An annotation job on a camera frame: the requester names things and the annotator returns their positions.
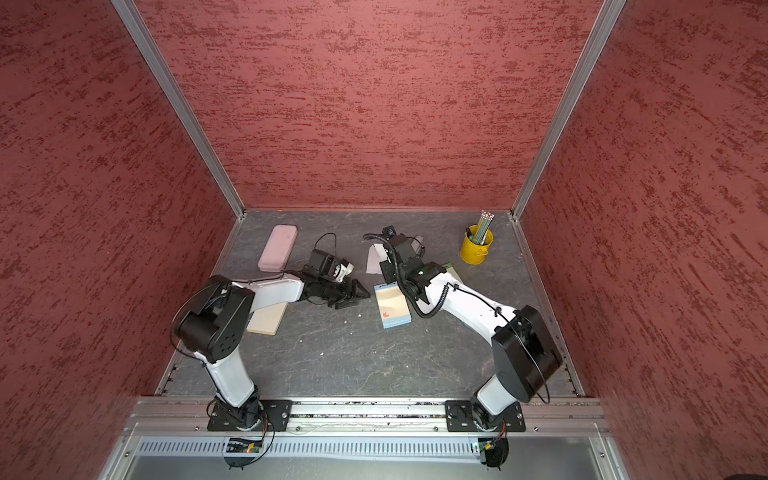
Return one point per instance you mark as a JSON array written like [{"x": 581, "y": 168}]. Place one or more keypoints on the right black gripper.
[{"x": 385, "y": 267}]

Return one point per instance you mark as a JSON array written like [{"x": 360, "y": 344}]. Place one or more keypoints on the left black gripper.
[{"x": 344, "y": 296}]

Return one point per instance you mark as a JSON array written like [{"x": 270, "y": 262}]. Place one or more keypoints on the blue-edged beige memo pad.
[{"x": 393, "y": 306}]

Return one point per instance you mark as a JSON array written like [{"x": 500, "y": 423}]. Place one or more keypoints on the yellow-top beige memo pad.
[{"x": 266, "y": 321}]

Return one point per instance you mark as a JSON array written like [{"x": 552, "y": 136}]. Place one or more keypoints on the green memo pad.
[{"x": 451, "y": 270}]

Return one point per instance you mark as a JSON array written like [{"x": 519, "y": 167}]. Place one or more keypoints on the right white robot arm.
[{"x": 524, "y": 352}]

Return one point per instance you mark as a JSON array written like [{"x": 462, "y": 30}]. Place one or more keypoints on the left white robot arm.
[{"x": 211, "y": 324}]

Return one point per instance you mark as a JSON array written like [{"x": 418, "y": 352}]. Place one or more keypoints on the yellow pencil cup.
[{"x": 472, "y": 253}]

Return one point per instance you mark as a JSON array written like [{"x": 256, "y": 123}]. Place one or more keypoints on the pink pencil case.
[{"x": 278, "y": 248}]

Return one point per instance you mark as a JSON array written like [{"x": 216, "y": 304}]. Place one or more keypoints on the bundle of pencils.
[{"x": 478, "y": 236}]

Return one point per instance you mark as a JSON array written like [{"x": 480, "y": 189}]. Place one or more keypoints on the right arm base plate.
[{"x": 469, "y": 416}]

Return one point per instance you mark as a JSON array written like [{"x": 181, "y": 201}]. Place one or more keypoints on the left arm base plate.
[{"x": 253, "y": 416}]

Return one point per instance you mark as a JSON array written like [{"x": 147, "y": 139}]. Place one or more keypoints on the aluminium rail frame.
[{"x": 365, "y": 428}]

